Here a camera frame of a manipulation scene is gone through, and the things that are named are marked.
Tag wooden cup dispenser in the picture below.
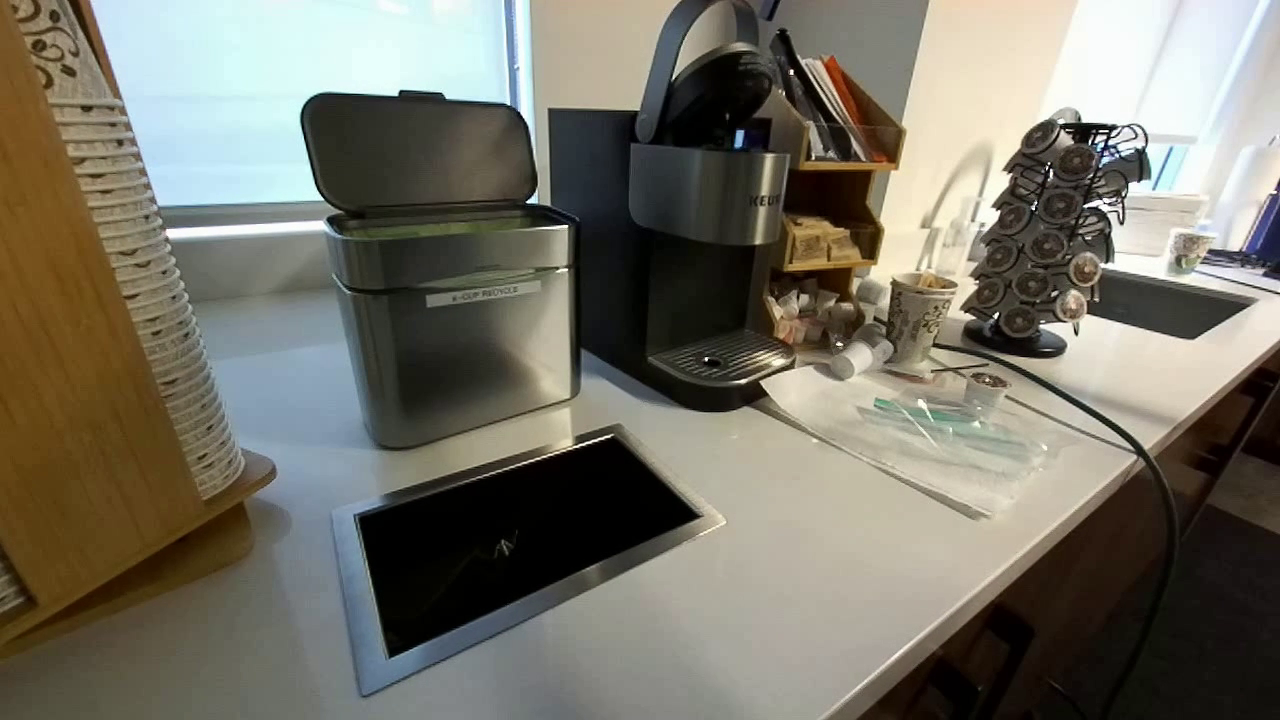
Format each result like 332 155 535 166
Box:
0 0 279 653

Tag white bottle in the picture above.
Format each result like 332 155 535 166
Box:
1214 134 1280 253

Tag patterned paper cup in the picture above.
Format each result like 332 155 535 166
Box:
885 269 966 374

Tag black power cable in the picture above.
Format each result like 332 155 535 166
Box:
933 337 1190 720

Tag white creamer cup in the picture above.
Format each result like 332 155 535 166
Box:
827 337 896 383

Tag foil tea packets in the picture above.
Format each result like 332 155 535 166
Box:
796 53 876 170

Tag white cup lid stack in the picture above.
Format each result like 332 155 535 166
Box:
0 548 32 622

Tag black and silver coffee maker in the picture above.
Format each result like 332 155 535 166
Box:
543 103 802 413

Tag bright window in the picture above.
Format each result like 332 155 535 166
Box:
88 0 527 215
1075 0 1280 143

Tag small silver pod cup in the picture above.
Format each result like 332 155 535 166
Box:
959 369 1012 422

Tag patterned mug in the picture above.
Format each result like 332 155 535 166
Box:
1163 226 1221 282

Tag brown creamer cup pile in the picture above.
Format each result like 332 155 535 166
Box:
763 282 874 353

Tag wooden condiment organizer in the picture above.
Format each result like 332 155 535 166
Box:
763 56 914 353

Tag plastic bag of stirrers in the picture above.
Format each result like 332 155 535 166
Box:
757 360 1073 530

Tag stainless steel trash bin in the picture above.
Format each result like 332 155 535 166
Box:
320 199 583 458

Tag coffee pod carousel rack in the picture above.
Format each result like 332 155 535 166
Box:
959 110 1157 360

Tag trash bin hinged lid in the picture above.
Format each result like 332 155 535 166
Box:
300 89 543 221

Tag wooden base cabinet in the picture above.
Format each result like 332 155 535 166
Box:
865 357 1264 720

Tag countertop sink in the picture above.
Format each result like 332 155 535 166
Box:
1087 263 1261 343

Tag blue bottle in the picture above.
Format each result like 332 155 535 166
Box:
1241 176 1280 282

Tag black cabinet handle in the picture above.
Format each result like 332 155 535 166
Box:
976 606 1042 683
924 656 984 720

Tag brown sugar packets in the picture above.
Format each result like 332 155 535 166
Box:
776 213 867 277

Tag steel framed countertop trash chute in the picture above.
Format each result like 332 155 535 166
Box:
330 423 729 701

